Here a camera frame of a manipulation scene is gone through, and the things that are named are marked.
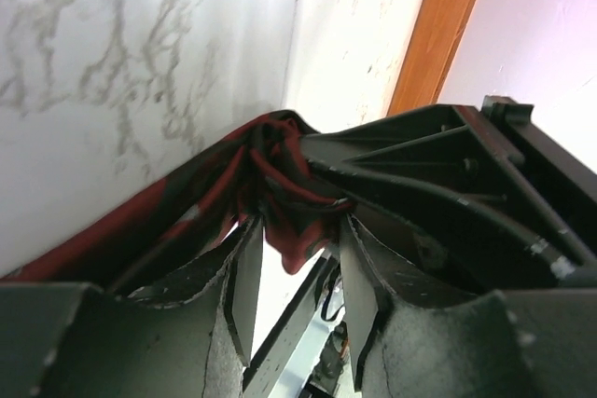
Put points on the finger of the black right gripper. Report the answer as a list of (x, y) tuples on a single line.
[(441, 144)]

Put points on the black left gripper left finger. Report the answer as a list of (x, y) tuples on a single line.
[(189, 334)]

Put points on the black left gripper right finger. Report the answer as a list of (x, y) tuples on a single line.
[(414, 336)]

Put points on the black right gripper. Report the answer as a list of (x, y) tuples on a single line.
[(495, 249)]

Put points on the dark red patterned tie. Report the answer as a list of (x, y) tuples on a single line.
[(256, 170)]

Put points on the brown compartment tray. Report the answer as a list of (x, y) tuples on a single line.
[(436, 36)]

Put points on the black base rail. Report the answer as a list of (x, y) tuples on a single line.
[(271, 358)]

